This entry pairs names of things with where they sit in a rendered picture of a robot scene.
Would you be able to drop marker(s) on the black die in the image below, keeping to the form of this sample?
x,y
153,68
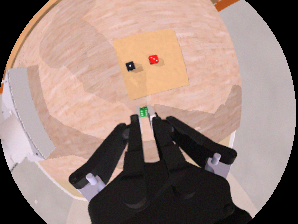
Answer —
x,y
130,66

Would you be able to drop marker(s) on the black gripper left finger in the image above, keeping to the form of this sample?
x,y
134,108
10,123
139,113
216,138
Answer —
x,y
93,176

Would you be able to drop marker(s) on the tan flat mat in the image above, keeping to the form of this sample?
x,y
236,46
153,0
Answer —
x,y
146,79

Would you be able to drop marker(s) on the green die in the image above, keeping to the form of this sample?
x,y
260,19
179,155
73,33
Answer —
x,y
143,111

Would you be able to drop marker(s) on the red die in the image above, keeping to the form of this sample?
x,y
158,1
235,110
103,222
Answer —
x,y
153,59

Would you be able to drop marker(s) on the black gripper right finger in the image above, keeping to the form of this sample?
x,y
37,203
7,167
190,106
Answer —
x,y
203,151

